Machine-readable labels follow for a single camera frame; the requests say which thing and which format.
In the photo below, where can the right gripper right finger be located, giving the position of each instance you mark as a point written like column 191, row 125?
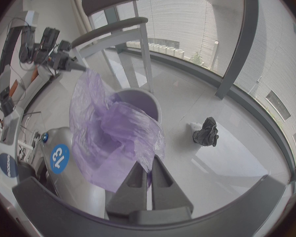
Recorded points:
column 167, row 194

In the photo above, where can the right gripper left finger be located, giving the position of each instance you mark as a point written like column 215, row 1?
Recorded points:
column 130, row 196

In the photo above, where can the purple plastic bag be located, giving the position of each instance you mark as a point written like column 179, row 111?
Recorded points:
column 101, row 137

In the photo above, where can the black plastic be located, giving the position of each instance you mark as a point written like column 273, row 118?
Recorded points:
column 206, row 132

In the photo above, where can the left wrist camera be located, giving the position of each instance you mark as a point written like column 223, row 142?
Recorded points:
column 65, row 46

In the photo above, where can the white trash bin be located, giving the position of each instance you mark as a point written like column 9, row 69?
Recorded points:
column 148, row 102

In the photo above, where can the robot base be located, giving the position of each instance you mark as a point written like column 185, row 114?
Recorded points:
column 72, row 192

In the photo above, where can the white printed wrapper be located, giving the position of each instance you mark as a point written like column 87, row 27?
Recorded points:
column 194, row 127

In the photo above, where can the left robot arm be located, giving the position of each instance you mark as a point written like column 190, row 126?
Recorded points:
column 48, row 37

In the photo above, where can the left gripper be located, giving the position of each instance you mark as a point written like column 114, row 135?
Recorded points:
column 59, row 61

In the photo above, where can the window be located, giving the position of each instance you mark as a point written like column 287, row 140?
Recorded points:
column 236, row 58

